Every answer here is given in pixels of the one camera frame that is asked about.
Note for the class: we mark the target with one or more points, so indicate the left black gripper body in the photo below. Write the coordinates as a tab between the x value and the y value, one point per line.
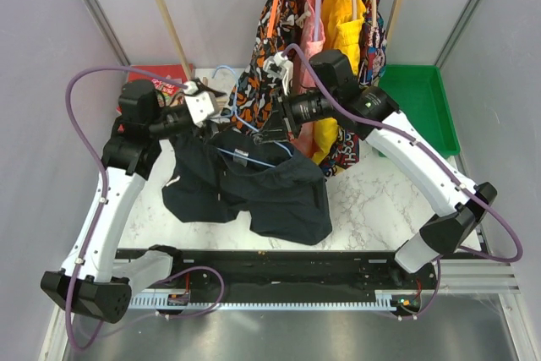
211	130

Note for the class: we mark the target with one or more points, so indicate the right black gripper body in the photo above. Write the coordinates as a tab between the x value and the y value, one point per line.
290	115

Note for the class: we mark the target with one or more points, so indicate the dark navy shorts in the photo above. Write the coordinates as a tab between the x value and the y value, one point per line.
283	191

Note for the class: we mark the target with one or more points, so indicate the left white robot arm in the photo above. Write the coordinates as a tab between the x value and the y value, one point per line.
88	283

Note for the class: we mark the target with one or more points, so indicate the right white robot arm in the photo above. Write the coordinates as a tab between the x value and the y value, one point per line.
459	204

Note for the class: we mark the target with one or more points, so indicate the pink patterned shorts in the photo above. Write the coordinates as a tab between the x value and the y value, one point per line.
303	81

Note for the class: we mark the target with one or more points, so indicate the comic print shorts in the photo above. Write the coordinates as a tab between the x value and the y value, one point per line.
345	152

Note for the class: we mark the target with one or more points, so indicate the camouflage orange black shorts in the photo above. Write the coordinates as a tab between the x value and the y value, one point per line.
250	102

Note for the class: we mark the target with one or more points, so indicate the yellow shorts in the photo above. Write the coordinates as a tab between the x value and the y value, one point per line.
341	34

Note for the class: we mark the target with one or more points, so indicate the colourful paperback book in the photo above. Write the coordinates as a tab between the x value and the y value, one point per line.
167	95

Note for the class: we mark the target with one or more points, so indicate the large red book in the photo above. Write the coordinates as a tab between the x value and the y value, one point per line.
174	72

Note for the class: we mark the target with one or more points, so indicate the green plastic tray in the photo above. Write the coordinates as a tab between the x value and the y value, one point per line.
420	93

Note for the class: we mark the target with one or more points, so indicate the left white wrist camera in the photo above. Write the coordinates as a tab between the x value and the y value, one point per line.
202	105

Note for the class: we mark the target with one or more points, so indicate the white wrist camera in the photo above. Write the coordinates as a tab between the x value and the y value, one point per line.
279	66
202	105

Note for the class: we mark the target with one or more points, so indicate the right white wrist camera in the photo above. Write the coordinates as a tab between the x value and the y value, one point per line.
279	66

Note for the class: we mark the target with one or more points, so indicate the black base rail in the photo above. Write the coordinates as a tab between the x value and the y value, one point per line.
292	277

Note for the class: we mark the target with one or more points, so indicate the grey slotted cable duct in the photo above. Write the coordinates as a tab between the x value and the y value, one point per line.
169	301

